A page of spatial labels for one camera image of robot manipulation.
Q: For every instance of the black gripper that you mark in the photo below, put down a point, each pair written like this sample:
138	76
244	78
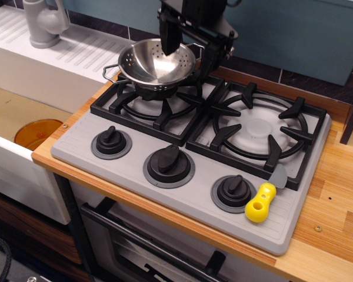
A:
203	21

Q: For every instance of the steel colander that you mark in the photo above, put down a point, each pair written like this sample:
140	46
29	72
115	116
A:
145	64

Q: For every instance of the black left burner grate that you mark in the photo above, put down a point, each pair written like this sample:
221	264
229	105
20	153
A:
171	119

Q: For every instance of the black burner grate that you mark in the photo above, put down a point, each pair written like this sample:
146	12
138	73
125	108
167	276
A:
253	130
171	119

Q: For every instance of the black right burner grate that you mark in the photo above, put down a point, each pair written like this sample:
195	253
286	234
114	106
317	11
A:
253	130

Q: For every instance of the teal backsplash box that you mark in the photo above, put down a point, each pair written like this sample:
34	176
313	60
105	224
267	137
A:
311	38

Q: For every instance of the black middle stove knob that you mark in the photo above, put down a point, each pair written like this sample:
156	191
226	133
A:
169	168

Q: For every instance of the black stove knob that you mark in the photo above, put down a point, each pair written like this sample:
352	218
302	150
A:
169	168
111	144
232	193

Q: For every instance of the black left stove knob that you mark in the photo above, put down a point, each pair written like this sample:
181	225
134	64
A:
111	144

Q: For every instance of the grey toy stove top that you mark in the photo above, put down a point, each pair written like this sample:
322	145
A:
192	199

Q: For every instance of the grey toy faucet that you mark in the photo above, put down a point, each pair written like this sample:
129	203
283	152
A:
45	25

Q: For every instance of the black right stove knob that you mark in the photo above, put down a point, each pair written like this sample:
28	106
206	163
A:
232	193

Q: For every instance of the white toy sink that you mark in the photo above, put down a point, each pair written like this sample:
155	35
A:
38	84

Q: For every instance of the orange plastic plate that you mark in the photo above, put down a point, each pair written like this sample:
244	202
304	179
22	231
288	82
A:
35	133

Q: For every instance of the toy oven door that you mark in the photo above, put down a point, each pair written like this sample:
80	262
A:
137	247

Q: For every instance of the yellow handled toy knife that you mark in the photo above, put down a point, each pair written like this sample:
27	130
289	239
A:
257	209

